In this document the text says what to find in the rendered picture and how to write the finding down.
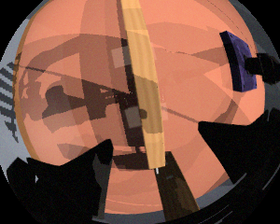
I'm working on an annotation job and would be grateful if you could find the wooden side rail with steel hooks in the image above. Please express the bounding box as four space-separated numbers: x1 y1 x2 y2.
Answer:
120 0 165 175

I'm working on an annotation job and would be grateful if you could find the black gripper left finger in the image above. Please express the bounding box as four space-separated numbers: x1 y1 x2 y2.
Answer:
27 139 114 220

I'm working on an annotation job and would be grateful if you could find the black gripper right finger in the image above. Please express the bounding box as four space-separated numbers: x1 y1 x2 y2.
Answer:
199 109 268 184

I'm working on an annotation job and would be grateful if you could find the brown wooden post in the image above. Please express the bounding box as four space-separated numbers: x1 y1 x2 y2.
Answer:
154 150 200 221

